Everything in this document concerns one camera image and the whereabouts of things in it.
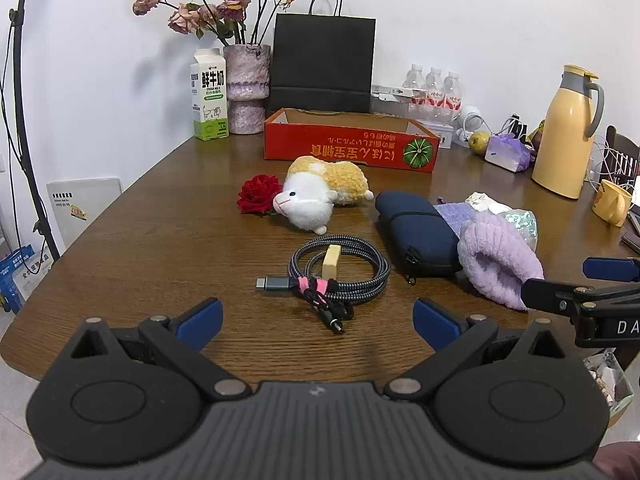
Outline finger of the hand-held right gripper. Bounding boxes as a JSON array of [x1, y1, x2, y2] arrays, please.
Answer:
[[521, 277, 601, 317], [582, 256, 640, 283]]

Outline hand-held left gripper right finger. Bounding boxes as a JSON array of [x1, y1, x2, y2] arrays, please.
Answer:
[[384, 297, 558, 403]]

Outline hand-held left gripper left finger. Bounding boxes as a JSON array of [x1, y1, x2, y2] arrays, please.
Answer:
[[67, 297, 251, 403]]

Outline purple fluffy towel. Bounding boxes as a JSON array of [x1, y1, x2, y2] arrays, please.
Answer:
[[458, 211, 545, 311]]

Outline braided cable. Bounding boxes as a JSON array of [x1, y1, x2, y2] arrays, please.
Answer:
[[256, 239, 391, 335]]

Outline navy zip pouch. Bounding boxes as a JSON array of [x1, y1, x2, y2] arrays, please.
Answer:
[[375, 190, 466, 286]]

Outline purple linen drawstring pouch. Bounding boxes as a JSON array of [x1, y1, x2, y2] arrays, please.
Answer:
[[432, 197, 488, 241]]

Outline beige eraser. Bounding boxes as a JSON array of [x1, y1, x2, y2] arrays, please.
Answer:
[[322, 245, 342, 279]]

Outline white yellow plush toy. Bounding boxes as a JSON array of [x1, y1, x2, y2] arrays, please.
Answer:
[[272, 156, 376, 235]]

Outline red cardboard box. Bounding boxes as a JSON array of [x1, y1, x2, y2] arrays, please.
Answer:
[[263, 108, 441, 173]]

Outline waste bin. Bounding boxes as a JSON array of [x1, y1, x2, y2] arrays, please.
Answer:
[[582, 350, 635, 428]]

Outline yellow mug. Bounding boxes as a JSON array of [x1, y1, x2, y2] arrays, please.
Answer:
[[592, 179, 633, 227]]

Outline white cloth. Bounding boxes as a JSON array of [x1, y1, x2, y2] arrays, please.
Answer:
[[465, 191, 513, 216]]

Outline yellow thermos jug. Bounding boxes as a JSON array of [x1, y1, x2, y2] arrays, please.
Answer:
[[531, 64, 606, 200]]

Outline red rose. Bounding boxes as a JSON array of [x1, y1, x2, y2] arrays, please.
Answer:
[[236, 174, 283, 217]]

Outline person's leg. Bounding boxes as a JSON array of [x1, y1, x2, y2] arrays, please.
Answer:
[[595, 441, 640, 480]]

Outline purple tissue pack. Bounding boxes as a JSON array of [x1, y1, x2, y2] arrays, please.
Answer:
[[485, 134, 532, 173]]

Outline colourful snack bag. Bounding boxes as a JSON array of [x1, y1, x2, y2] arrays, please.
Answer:
[[527, 120, 547, 153]]

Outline white board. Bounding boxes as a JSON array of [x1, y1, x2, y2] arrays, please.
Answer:
[[46, 177, 123, 256]]

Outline white printed tin box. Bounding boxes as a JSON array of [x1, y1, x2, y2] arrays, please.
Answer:
[[417, 119, 457, 149]]

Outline blue printed bag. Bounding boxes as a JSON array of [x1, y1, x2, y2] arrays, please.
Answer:
[[0, 244, 50, 315]]

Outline small white fan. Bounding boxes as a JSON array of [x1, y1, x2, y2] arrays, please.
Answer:
[[457, 106, 488, 138]]

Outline white green milk carton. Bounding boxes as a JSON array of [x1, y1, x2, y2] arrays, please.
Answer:
[[190, 48, 230, 141]]

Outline clear plastic container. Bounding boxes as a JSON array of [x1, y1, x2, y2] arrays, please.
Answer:
[[371, 99, 463, 123]]

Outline clear water bottle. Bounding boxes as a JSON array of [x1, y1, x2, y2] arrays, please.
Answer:
[[425, 66, 446, 108], [403, 64, 427, 106], [442, 71, 462, 111]]

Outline purple mottled vase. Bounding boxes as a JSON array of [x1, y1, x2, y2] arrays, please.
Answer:
[[222, 44, 271, 136]]

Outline white flat carton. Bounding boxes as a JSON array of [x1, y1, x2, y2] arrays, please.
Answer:
[[371, 85, 428, 102]]

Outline black stand pole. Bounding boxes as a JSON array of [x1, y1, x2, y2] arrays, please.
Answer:
[[0, 0, 61, 261]]

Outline black paper bag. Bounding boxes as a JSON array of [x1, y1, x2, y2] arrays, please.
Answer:
[[269, 0, 377, 115]]

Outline black charger with white cable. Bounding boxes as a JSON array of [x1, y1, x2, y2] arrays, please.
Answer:
[[502, 114, 530, 143]]

